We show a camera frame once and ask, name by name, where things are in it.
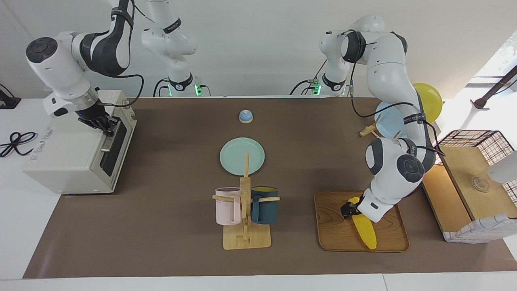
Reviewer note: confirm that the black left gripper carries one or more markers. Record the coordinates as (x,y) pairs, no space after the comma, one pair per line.
(354,207)

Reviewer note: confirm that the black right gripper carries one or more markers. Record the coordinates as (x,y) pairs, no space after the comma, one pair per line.
(97,117)

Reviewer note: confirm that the yellow corn cob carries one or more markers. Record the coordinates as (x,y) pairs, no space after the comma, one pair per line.
(365,234)

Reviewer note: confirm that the glass oven door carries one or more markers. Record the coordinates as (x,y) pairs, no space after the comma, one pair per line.
(117,161)

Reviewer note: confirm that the mint green plate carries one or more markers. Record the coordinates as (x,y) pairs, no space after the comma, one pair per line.
(234,155)

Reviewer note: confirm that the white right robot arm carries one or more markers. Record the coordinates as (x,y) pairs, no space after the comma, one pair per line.
(60,72)

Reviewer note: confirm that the white toaster oven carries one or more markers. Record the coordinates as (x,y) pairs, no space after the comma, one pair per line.
(64,153)

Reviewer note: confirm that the brown wooden tray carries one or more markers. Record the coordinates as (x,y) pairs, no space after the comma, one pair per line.
(331,230)

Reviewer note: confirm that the dark blue mug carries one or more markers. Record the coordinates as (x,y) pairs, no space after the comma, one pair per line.
(266,210)

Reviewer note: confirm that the wooden plate rack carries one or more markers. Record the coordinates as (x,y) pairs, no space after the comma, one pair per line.
(367,130)

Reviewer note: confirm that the light blue plate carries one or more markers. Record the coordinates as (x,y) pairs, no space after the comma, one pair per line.
(387,121)

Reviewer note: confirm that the wooden mug tree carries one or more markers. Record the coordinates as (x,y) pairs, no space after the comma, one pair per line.
(246,240)

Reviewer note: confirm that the black desk clamp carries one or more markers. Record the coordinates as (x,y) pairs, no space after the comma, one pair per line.
(8,103)

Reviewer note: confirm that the brown table mat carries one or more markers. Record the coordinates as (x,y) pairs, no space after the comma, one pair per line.
(161,226)

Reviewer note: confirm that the pink mug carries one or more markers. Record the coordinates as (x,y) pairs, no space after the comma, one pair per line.
(226,208)

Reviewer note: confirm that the small blue call bell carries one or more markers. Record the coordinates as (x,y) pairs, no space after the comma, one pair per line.
(246,117)

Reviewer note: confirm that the small clear glass dish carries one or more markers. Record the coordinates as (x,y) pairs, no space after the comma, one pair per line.
(480,184)

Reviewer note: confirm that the yellow plate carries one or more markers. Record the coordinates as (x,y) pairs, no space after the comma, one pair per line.
(430,101)

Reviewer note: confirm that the white cylinder object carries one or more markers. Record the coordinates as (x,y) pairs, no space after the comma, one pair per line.
(504,169)

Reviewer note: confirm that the black stand pole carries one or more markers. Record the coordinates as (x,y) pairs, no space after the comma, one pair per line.
(480,104)

